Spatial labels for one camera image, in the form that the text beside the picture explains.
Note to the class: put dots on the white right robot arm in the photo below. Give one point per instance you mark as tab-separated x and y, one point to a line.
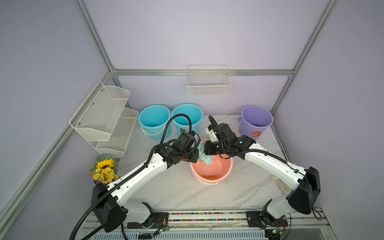
304	183

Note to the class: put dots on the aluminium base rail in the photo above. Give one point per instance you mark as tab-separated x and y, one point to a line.
235	224

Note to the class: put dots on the teal bucket being wiped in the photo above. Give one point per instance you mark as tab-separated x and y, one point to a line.
153	121

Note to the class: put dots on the sunflower bouquet in vase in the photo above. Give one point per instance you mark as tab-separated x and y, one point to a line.
105	170

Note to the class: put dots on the pink plastic bucket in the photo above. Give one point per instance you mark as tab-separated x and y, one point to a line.
214	173

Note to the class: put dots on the white wire wall basket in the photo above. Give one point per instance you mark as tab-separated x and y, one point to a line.
208	81

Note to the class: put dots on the white two-tier mesh shelf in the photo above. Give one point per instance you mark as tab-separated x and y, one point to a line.
105	121

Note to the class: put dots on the purple plastic bucket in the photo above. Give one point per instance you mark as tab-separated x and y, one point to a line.
254	121

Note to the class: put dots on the teal bucket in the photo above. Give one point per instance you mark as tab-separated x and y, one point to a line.
193	112

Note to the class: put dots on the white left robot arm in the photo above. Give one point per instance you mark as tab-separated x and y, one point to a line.
110	202

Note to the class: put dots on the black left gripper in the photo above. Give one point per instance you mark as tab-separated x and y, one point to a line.
194	159

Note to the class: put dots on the mint green microfibre cloth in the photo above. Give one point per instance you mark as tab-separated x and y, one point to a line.
205	159

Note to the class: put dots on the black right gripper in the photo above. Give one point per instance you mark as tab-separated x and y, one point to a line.
209	151

